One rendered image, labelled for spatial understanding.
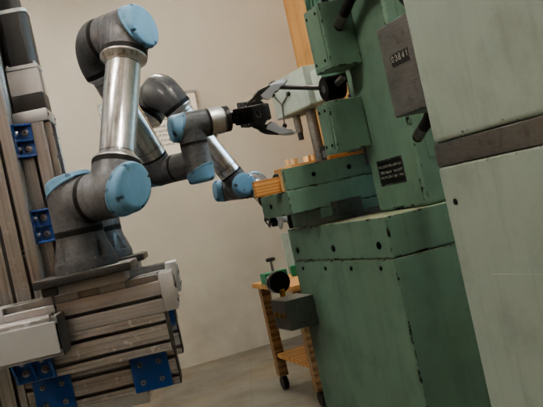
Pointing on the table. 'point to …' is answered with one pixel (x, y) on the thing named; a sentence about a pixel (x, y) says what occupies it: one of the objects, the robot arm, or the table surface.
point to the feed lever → (333, 90)
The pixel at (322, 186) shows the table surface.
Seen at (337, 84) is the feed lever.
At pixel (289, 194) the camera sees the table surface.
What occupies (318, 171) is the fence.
